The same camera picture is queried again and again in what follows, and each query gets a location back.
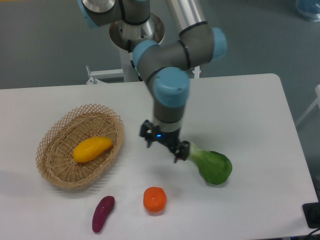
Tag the woven wicker basket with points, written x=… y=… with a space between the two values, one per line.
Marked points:
x=54 y=157

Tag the purple sweet potato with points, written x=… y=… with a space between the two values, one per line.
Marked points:
x=101 y=213

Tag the yellow mango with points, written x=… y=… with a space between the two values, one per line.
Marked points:
x=90 y=148

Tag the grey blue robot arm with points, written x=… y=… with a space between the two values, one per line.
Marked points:
x=164 y=69

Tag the black device at table edge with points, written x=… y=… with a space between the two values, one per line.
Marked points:
x=312 y=214

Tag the white frame at right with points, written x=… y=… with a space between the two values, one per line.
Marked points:
x=310 y=111

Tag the green bok choy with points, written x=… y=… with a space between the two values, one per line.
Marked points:
x=214 y=167

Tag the orange tangerine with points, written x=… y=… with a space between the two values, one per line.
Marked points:
x=154 y=199

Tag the blue plastic bag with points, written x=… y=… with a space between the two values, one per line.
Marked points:
x=309 y=9

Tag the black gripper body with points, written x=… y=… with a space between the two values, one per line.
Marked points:
x=168 y=139

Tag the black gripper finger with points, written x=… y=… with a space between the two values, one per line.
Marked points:
x=182 y=151
x=147 y=131

